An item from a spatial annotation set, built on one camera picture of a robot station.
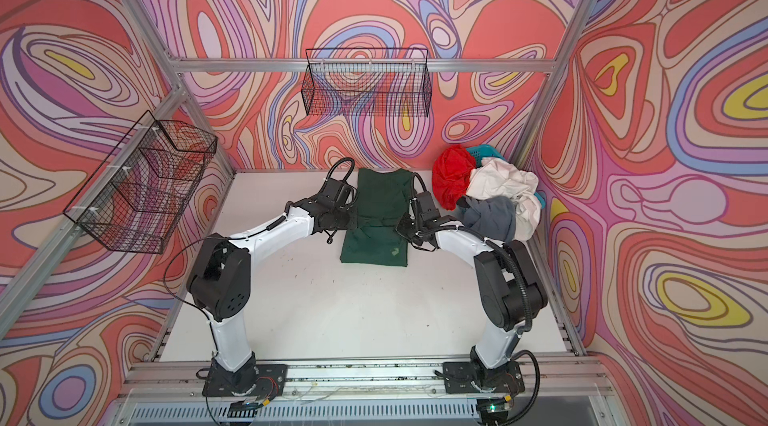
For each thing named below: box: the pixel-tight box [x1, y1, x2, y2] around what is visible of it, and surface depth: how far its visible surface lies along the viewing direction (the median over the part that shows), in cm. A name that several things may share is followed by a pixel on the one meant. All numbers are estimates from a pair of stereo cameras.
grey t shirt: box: [456, 195, 517, 243], surface depth 93 cm
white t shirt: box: [466, 157, 542, 241], surface depth 100 cm
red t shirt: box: [432, 145, 475, 211], surface depth 103 cm
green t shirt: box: [340, 168, 413, 267], surface depth 95 cm
